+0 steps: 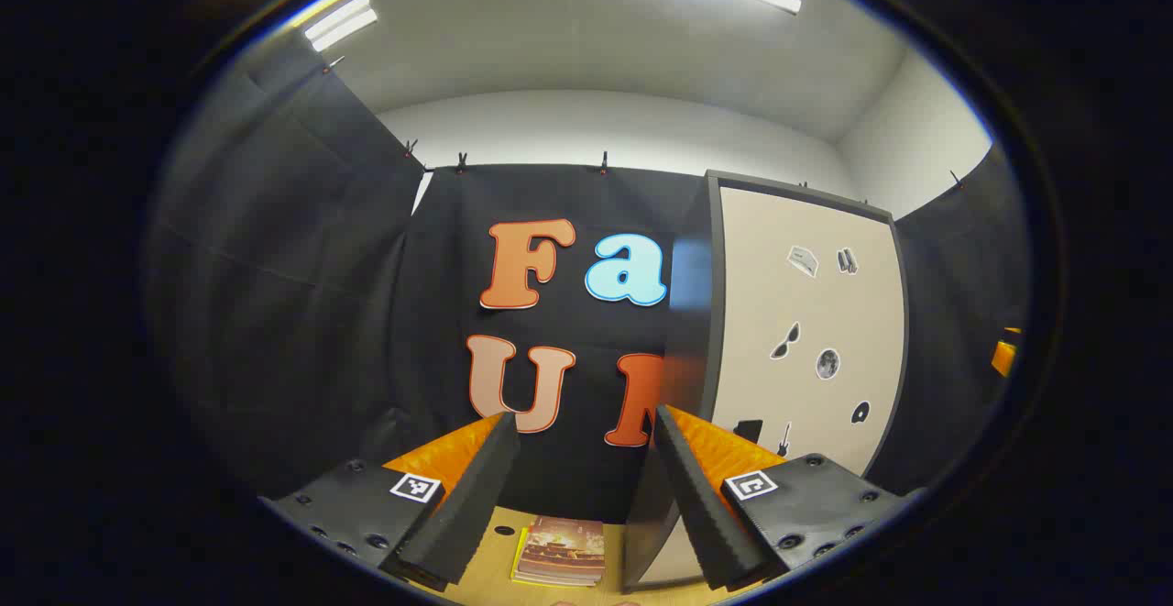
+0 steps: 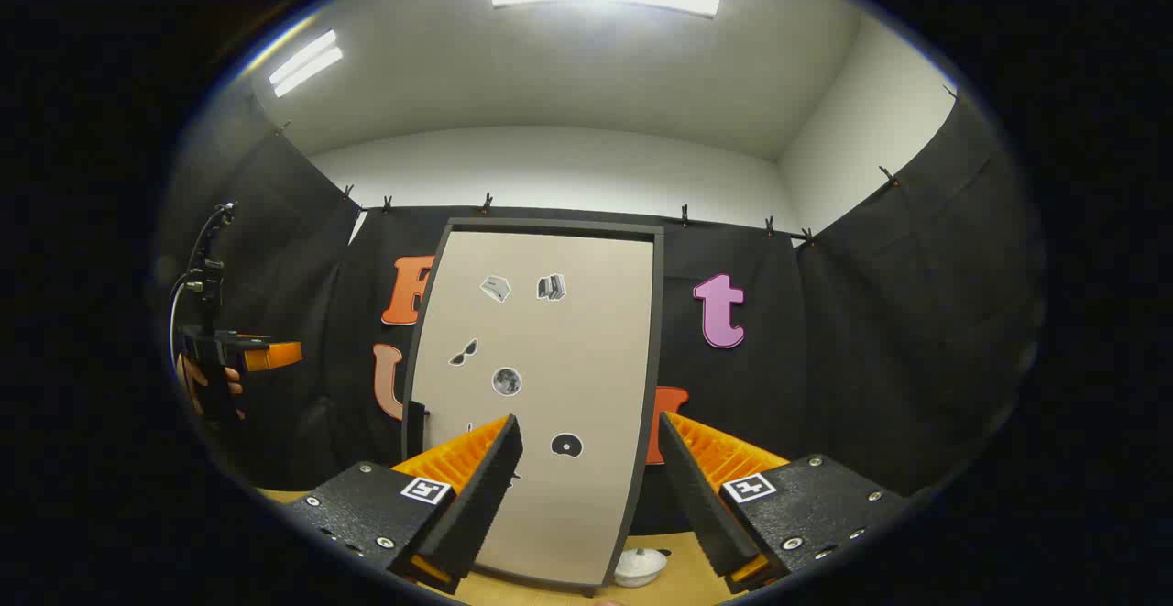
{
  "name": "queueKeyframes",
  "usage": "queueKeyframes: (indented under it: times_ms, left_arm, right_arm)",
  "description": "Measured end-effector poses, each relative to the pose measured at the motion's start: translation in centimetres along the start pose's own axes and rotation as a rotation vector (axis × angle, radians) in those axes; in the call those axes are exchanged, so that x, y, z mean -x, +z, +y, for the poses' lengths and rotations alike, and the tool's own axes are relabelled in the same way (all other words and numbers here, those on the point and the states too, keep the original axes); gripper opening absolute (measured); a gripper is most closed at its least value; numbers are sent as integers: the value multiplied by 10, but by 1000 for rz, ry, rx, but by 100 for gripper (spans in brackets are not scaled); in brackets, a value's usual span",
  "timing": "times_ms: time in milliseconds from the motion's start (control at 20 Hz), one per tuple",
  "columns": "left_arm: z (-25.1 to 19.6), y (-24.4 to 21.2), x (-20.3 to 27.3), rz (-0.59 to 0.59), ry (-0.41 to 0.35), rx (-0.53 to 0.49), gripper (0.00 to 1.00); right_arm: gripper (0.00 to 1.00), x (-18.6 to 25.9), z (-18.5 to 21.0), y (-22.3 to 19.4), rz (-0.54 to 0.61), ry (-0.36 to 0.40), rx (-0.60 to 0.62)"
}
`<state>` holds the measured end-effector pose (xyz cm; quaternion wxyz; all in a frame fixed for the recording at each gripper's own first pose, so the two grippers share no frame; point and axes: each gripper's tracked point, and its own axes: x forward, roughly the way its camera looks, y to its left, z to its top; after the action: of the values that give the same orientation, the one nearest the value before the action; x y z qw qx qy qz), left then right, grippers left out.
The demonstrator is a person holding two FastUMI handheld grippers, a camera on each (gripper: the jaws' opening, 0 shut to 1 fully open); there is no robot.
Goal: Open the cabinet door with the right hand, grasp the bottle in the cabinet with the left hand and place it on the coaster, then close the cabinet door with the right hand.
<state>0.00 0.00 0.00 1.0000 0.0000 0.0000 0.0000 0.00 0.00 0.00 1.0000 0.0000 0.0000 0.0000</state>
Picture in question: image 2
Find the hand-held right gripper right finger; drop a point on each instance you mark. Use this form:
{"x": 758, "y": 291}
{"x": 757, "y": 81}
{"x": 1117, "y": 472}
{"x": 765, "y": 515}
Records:
{"x": 701, "y": 505}

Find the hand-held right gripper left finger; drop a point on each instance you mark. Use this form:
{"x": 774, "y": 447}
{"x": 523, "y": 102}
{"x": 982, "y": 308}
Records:
{"x": 486, "y": 496}

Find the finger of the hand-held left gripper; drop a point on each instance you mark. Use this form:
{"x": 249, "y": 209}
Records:
{"x": 275, "y": 356}

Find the beige cabinet door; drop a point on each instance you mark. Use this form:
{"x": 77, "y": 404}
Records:
{"x": 550, "y": 386}

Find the black backdrop cloth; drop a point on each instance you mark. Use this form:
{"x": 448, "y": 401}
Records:
{"x": 871, "y": 358}

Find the small white bowl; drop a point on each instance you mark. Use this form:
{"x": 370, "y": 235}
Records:
{"x": 639, "y": 569}

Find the dark grey cabinet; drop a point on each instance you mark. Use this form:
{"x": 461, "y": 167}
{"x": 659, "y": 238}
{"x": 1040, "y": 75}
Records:
{"x": 550, "y": 224}

